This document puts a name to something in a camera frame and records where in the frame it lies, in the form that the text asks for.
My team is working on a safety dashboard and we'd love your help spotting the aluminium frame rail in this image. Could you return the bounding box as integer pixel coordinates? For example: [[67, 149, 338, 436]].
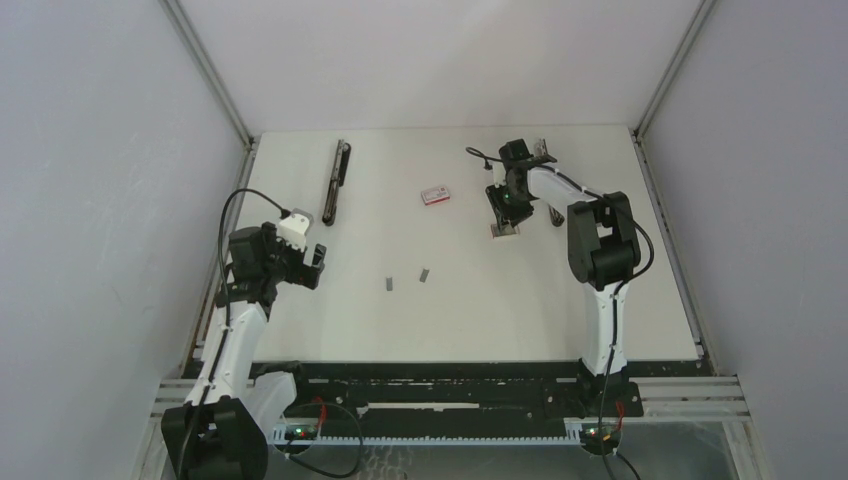
[[160, 0, 256, 362]]

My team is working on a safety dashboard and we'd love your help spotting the staple box tray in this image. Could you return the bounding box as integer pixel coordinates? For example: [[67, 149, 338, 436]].
[[490, 223, 520, 239]]

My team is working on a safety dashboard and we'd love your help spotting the black stapler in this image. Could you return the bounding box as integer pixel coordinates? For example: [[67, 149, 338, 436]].
[[322, 139, 352, 226]]

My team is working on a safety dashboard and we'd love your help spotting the red white staple box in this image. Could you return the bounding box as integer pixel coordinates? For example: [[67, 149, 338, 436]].
[[421, 185, 451, 206]]

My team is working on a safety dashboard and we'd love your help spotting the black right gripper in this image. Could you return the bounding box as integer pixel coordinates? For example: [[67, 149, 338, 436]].
[[486, 179, 534, 231]]

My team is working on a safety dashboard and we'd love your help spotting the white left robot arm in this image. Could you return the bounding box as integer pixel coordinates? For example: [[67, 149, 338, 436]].
[[161, 212, 326, 479]]

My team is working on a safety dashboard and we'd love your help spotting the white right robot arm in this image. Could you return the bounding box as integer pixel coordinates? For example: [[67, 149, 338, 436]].
[[481, 139, 655, 416]]

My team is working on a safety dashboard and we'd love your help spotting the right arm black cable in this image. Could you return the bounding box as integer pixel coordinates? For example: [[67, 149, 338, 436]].
[[464, 145, 657, 480]]

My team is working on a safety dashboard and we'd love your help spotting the white cable duct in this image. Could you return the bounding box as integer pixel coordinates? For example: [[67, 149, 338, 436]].
[[268, 423, 585, 447]]

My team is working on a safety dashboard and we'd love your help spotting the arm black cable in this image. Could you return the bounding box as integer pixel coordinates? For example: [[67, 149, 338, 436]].
[[464, 145, 657, 480], [172, 188, 366, 480]]

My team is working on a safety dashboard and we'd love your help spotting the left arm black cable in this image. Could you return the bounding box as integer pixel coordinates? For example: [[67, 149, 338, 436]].
[[172, 188, 366, 480]]

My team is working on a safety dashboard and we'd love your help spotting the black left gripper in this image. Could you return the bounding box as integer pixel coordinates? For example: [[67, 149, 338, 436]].
[[261, 223, 324, 290]]

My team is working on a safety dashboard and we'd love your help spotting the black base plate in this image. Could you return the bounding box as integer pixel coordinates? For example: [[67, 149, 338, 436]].
[[182, 359, 713, 439]]

